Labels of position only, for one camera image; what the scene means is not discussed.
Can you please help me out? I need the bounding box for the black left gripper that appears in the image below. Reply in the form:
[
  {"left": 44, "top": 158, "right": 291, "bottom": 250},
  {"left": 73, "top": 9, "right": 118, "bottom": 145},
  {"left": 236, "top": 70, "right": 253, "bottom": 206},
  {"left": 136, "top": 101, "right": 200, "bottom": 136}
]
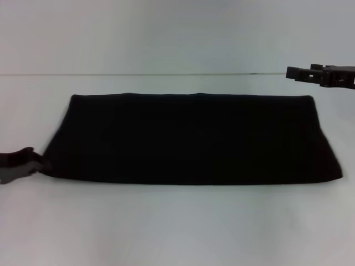
[{"left": 0, "top": 146, "right": 54, "bottom": 185}]

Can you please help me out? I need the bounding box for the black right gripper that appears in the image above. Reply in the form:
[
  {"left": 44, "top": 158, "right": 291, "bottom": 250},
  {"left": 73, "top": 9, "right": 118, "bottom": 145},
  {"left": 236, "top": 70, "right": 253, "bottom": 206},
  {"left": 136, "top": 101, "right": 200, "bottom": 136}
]
[{"left": 286, "top": 63, "right": 355, "bottom": 90}]

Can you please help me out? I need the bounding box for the black shirt with FREE print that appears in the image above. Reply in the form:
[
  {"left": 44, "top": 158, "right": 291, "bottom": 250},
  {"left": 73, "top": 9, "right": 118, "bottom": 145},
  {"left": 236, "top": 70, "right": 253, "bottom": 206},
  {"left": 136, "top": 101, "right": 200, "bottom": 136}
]
[{"left": 43, "top": 93, "right": 344, "bottom": 186}]

